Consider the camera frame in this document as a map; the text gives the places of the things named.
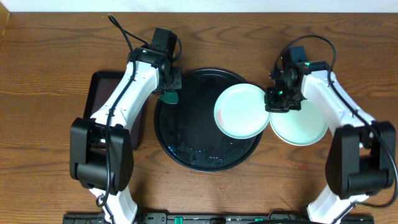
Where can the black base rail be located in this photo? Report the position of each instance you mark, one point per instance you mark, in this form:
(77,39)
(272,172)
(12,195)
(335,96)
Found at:
(162,218)

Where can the green scrubbing sponge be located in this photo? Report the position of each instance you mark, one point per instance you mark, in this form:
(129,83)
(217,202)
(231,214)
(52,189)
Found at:
(169,97)

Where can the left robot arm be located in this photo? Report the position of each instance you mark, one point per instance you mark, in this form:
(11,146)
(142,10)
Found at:
(101,156)

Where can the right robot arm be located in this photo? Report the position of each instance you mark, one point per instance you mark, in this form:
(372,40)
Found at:
(361,159)

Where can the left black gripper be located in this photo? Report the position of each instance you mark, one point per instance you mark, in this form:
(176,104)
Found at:
(174,82)

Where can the light blue plate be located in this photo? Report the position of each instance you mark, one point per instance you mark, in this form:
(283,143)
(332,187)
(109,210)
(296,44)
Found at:
(240,111)
(299,128)

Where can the black rectangular tray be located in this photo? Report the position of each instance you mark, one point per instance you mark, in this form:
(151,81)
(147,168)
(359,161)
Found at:
(102,84)

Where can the round black tray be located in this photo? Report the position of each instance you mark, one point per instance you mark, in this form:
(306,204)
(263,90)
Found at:
(187,130)

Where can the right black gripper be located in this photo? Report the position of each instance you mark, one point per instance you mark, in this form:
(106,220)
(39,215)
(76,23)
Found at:
(271,106)

